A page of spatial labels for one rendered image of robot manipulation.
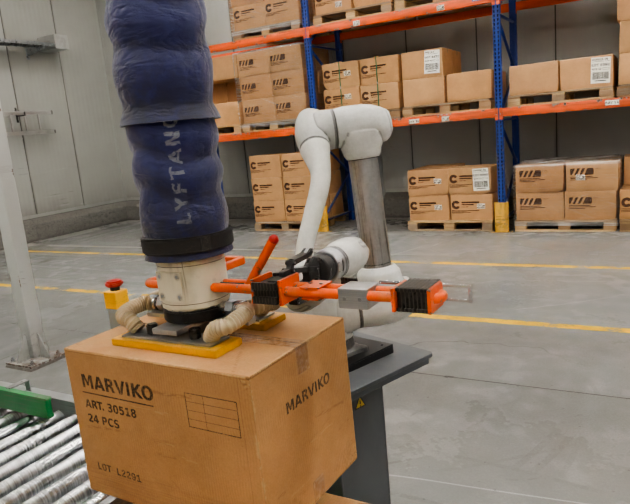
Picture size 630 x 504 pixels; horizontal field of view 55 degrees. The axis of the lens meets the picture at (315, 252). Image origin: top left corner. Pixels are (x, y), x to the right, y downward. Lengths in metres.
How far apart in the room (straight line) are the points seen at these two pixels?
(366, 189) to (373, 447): 0.92
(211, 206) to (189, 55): 0.34
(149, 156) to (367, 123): 0.84
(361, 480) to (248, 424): 1.04
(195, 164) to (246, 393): 0.53
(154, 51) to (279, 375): 0.76
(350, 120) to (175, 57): 0.77
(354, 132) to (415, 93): 6.69
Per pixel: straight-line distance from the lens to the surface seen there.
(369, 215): 2.07
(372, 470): 2.33
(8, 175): 4.97
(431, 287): 1.21
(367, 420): 2.23
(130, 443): 1.63
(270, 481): 1.40
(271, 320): 1.56
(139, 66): 1.44
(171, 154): 1.44
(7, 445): 2.57
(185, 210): 1.44
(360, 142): 2.03
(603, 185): 8.22
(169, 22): 1.44
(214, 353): 1.39
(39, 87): 12.83
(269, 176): 9.86
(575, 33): 9.60
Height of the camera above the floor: 1.55
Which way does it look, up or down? 11 degrees down
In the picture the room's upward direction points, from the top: 5 degrees counter-clockwise
